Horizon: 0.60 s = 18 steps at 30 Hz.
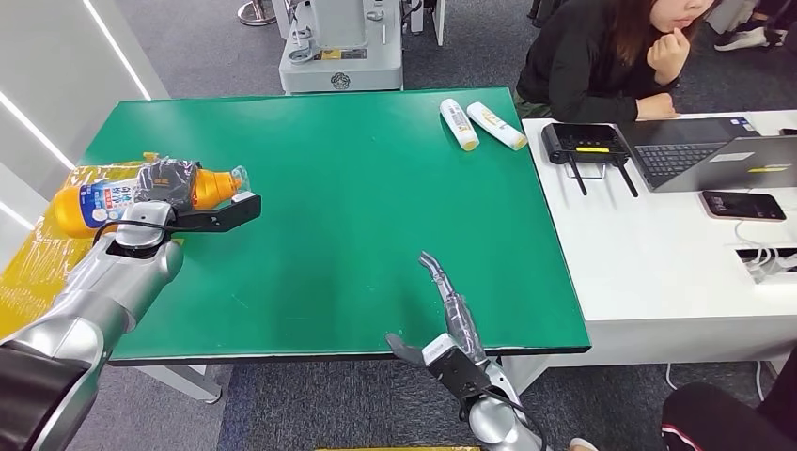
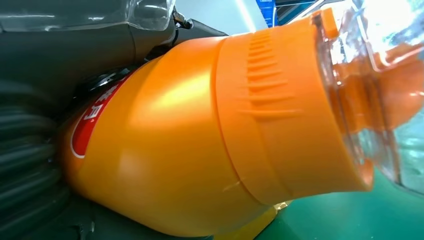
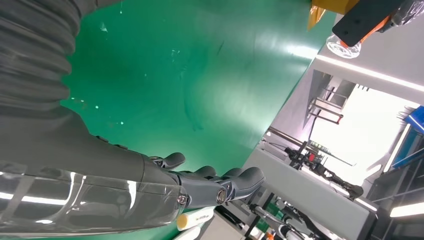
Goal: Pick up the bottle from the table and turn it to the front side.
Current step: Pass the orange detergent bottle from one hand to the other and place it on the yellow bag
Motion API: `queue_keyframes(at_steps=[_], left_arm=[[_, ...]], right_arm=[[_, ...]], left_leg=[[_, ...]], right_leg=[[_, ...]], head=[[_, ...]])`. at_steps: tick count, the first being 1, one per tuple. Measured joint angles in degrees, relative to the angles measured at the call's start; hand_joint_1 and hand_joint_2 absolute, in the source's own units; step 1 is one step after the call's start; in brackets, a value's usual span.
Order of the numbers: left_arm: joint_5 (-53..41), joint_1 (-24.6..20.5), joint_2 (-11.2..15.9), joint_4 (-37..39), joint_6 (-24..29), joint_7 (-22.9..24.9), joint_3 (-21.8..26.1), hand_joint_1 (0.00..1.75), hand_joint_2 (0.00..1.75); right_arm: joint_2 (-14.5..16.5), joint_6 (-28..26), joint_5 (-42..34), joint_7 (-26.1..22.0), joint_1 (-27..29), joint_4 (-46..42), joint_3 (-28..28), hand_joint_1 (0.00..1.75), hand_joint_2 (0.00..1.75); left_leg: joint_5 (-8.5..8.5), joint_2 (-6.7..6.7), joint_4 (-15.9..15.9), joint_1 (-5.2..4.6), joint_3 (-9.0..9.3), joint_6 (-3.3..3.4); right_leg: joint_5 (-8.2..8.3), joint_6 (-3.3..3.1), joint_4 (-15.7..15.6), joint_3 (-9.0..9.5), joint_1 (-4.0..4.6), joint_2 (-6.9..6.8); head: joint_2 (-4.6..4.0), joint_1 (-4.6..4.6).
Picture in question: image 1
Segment grey machine base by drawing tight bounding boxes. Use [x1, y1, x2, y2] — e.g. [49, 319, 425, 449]
[271, 0, 446, 96]

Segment white bottle with orange label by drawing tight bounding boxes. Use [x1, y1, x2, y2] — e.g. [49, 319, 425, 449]
[466, 101, 529, 152]

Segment seated person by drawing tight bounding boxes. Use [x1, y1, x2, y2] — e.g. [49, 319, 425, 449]
[515, 0, 724, 124]

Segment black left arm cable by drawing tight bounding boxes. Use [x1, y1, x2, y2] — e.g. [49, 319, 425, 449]
[91, 217, 183, 248]

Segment black router with antennas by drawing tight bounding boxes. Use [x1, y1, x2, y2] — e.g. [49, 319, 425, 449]
[540, 122, 641, 199]

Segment white bottle with blue label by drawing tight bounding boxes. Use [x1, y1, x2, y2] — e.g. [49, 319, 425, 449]
[438, 98, 480, 152]

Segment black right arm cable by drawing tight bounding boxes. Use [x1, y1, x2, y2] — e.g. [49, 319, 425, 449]
[459, 386, 551, 451]

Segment black smartphone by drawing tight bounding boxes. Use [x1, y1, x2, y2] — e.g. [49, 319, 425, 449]
[700, 190, 789, 224]

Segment yellow taped cardboard box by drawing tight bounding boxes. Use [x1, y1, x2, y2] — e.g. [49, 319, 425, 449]
[0, 152, 188, 340]

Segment orange bottle with clear cap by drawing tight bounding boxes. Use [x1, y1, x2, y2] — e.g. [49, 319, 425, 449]
[52, 164, 252, 240]

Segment white table leg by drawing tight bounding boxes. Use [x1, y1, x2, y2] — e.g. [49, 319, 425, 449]
[131, 364, 223, 405]

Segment white charging cables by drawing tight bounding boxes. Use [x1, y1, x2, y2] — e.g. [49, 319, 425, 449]
[734, 221, 797, 283]

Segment person in black trousers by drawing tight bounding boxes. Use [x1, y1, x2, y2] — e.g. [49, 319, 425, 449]
[661, 351, 797, 451]

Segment grey open laptop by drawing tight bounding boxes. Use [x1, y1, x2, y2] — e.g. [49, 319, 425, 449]
[616, 116, 797, 194]

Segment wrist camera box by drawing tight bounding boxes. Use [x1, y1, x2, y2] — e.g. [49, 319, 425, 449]
[174, 191, 263, 235]
[421, 334, 494, 404]

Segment chrome stanchion base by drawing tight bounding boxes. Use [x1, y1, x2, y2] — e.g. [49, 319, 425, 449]
[235, 0, 277, 27]

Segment person with white shoes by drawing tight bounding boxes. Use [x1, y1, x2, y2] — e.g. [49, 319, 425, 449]
[712, 0, 797, 53]

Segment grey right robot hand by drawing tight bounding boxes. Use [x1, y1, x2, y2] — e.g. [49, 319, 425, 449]
[384, 251, 488, 367]

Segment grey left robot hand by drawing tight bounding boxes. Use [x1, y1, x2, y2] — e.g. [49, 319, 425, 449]
[133, 158, 202, 217]

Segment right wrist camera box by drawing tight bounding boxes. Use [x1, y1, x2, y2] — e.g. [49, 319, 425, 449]
[421, 334, 494, 404]

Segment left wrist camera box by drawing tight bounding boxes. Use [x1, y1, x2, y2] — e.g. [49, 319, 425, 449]
[174, 191, 263, 235]

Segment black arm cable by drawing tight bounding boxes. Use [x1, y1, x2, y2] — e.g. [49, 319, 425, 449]
[91, 217, 183, 248]
[459, 386, 551, 451]

